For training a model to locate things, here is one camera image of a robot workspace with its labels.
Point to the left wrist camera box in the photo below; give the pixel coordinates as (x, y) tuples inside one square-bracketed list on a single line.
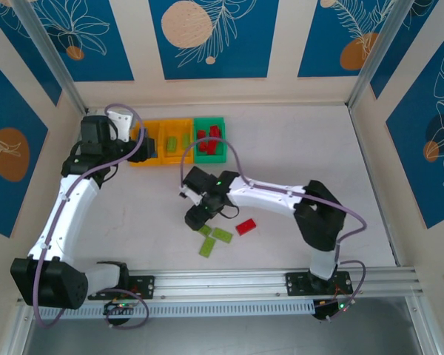
[(121, 124)]

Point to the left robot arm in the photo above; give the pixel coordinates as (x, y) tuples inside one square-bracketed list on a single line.
[(74, 207)]

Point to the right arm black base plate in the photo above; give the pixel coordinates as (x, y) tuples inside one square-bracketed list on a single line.
[(296, 284)]

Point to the aluminium frame post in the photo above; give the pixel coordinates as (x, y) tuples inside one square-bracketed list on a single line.
[(376, 55), (57, 66)]

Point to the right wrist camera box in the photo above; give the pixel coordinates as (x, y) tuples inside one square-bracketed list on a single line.
[(189, 195)]

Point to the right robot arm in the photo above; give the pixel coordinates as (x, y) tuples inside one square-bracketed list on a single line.
[(266, 196)]

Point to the red lego brick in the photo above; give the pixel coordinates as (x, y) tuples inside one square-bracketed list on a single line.
[(201, 148), (201, 134), (246, 226), (211, 149), (214, 132), (217, 142)]

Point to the green plastic bin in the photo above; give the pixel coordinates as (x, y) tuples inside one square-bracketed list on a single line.
[(207, 159)]

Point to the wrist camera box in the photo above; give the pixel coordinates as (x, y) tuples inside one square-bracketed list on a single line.
[(121, 124), (189, 195)]

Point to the orange plastic bin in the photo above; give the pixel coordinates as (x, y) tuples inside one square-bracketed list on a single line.
[(151, 129), (177, 127)]

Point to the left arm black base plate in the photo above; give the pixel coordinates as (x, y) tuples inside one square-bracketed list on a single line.
[(146, 286)]

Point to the aluminium mounting rail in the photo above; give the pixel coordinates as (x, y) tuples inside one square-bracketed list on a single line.
[(222, 283)]

